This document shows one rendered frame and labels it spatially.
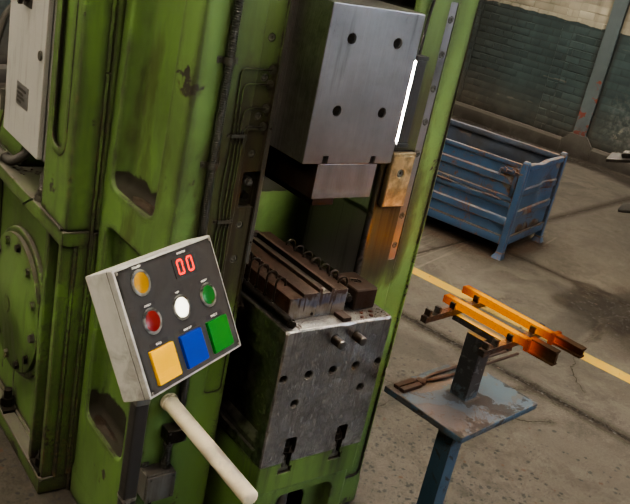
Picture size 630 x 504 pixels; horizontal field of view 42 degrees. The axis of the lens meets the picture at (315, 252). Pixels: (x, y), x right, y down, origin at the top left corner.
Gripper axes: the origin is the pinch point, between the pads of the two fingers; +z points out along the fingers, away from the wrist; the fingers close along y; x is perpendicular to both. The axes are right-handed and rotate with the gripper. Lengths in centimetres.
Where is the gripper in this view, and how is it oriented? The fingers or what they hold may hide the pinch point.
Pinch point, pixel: (619, 182)
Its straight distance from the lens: 202.3
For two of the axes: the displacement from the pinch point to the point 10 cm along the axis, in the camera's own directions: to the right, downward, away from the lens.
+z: -6.6, -1.2, 7.4
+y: 3.7, 8.1, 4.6
